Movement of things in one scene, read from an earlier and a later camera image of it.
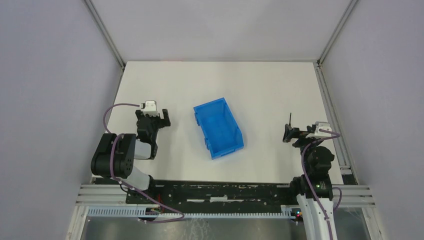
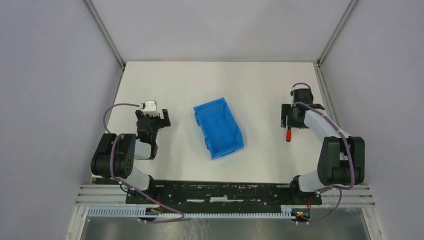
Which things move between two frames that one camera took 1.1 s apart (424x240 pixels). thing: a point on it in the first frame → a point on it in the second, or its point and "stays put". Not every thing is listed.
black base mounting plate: [214, 194] stays put
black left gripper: [155, 120] stays put
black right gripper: [296, 134] → [294, 121]
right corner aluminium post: [336, 31] stays put
